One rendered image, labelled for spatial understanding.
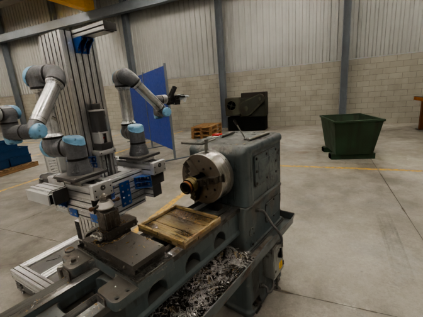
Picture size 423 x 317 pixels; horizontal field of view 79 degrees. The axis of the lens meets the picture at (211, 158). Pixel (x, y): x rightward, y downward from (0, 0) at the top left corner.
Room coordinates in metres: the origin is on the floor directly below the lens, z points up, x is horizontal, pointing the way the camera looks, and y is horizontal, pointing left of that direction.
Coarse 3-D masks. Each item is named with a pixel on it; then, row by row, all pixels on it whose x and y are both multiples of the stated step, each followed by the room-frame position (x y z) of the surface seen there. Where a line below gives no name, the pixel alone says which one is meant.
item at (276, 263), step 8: (256, 208) 1.58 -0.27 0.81; (272, 224) 1.55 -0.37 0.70; (280, 232) 1.58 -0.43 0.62; (280, 240) 1.61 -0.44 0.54; (272, 248) 1.66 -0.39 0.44; (280, 248) 1.70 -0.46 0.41; (272, 256) 1.65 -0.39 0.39; (280, 256) 1.70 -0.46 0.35; (264, 264) 1.69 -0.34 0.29; (272, 264) 1.65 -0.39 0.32; (280, 264) 1.74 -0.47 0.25; (264, 272) 1.69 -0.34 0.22; (272, 272) 1.65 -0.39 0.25; (272, 280) 1.70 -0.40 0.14; (272, 288) 1.67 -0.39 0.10; (280, 288) 1.77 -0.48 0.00
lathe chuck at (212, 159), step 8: (200, 152) 1.53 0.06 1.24; (208, 152) 1.51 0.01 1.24; (192, 160) 1.52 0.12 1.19; (200, 160) 1.48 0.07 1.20; (208, 160) 1.44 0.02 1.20; (216, 160) 1.44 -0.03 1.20; (184, 168) 1.56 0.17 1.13; (200, 168) 1.48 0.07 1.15; (208, 168) 1.44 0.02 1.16; (216, 168) 1.41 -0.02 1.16; (224, 168) 1.44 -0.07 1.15; (184, 176) 1.57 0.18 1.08; (200, 176) 1.55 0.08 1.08; (224, 176) 1.41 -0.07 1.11; (216, 184) 1.41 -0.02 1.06; (224, 184) 1.40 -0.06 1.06; (200, 192) 1.49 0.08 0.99; (208, 192) 1.45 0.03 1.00; (216, 192) 1.42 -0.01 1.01; (224, 192) 1.43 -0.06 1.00; (200, 200) 1.50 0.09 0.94; (208, 200) 1.46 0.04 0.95; (216, 200) 1.42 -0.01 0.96
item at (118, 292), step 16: (64, 256) 1.05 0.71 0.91; (80, 256) 1.04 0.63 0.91; (96, 256) 1.00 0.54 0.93; (64, 272) 0.97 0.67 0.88; (80, 272) 0.97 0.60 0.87; (112, 272) 0.92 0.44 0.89; (128, 272) 0.87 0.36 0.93; (144, 272) 0.87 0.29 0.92; (160, 272) 0.90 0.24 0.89; (112, 288) 0.82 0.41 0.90; (128, 288) 0.82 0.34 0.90; (144, 288) 0.84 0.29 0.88; (112, 304) 0.75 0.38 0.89
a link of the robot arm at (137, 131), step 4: (132, 124) 2.00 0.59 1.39; (136, 124) 2.00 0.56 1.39; (140, 124) 2.00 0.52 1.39; (128, 128) 1.93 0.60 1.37; (132, 128) 1.92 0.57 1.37; (136, 128) 1.92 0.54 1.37; (140, 128) 1.94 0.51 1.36; (128, 132) 1.94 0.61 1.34; (132, 132) 1.91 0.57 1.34; (136, 132) 1.91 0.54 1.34; (140, 132) 1.93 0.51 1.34; (128, 136) 1.96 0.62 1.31; (132, 136) 1.92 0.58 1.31; (136, 136) 1.92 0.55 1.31; (140, 136) 1.93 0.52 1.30; (144, 136) 1.97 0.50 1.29; (132, 140) 1.92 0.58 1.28; (136, 140) 1.91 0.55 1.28; (140, 140) 1.93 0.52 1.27; (144, 140) 1.96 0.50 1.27
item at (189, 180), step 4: (184, 180) 1.39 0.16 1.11; (188, 180) 1.38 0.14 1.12; (192, 180) 1.39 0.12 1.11; (180, 184) 1.38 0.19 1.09; (184, 184) 1.36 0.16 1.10; (188, 184) 1.35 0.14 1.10; (192, 184) 1.37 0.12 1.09; (196, 184) 1.39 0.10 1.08; (180, 188) 1.39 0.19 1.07; (184, 188) 1.41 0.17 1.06; (188, 188) 1.35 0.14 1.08; (192, 188) 1.36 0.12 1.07; (196, 188) 1.39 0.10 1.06; (184, 192) 1.37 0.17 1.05; (188, 192) 1.35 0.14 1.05
